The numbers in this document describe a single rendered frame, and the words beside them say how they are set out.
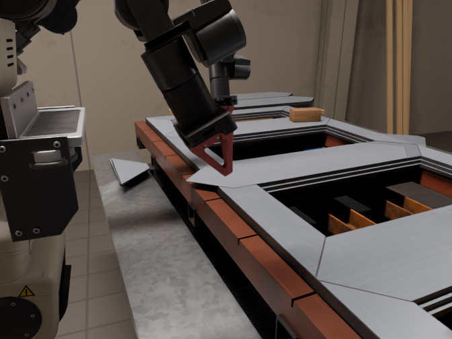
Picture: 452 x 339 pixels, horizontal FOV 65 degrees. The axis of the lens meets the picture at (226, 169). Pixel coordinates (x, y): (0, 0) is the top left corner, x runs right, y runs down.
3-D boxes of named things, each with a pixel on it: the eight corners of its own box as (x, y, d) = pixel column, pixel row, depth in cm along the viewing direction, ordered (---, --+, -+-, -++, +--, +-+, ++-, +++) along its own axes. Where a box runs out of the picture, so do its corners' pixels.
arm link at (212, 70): (204, 60, 106) (214, 55, 101) (223, 60, 109) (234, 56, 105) (206, 83, 107) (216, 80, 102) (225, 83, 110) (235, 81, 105)
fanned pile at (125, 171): (137, 157, 159) (136, 148, 158) (159, 188, 125) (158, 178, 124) (109, 160, 154) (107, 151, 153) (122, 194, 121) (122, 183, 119)
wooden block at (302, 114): (315, 118, 156) (316, 107, 154) (320, 122, 150) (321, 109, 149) (288, 119, 154) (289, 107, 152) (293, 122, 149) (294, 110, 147)
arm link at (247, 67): (210, 33, 103) (226, 42, 97) (243, 35, 109) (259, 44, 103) (204, 73, 109) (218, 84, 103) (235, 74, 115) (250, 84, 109)
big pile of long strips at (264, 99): (286, 99, 236) (286, 90, 234) (325, 110, 201) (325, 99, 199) (168, 108, 206) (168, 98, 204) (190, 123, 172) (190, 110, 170)
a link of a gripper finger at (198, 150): (236, 153, 58) (211, 102, 54) (253, 167, 52) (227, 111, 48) (200, 174, 57) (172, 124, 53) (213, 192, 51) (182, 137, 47)
